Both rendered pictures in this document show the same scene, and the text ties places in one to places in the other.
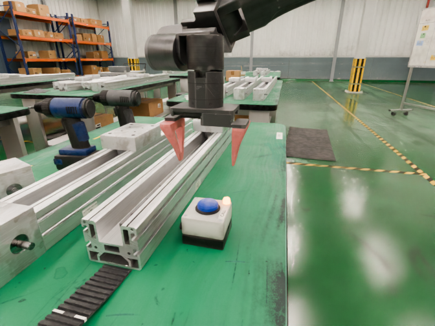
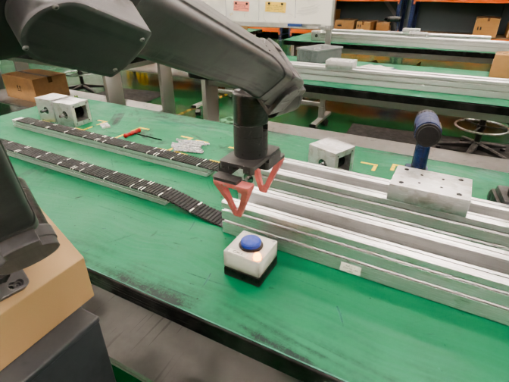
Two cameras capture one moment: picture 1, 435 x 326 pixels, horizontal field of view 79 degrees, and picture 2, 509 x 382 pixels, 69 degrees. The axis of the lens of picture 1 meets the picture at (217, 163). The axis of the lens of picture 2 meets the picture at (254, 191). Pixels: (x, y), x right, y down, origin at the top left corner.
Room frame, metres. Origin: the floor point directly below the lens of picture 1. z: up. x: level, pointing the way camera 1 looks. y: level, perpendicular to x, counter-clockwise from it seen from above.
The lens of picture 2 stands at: (0.59, -0.54, 1.28)
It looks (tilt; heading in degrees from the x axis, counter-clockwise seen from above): 29 degrees down; 104
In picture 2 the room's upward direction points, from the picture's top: straight up
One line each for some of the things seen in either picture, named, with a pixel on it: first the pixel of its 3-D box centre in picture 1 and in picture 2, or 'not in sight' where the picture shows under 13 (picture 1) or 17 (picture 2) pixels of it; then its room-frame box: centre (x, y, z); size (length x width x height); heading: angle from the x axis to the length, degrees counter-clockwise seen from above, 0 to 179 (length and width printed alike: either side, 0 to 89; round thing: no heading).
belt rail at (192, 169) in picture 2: not in sight; (99, 142); (-0.26, 0.52, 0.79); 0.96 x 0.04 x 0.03; 166
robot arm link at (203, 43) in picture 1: (202, 53); (253, 106); (0.44, 0.02, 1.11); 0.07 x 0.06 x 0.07; 61
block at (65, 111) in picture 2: not in sight; (70, 112); (-0.52, 0.71, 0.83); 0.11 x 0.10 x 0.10; 79
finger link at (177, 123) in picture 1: (187, 135); (260, 173); (0.44, 0.05, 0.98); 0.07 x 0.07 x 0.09; 76
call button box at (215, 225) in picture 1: (203, 220); (253, 254); (0.44, 0.03, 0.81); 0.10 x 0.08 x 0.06; 76
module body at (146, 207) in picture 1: (191, 160); (410, 258); (0.74, 0.08, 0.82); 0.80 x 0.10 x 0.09; 166
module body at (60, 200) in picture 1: (135, 154); (423, 212); (0.78, 0.26, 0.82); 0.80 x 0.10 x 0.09; 166
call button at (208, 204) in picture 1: (208, 206); (251, 243); (0.44, 0.02, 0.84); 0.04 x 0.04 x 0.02
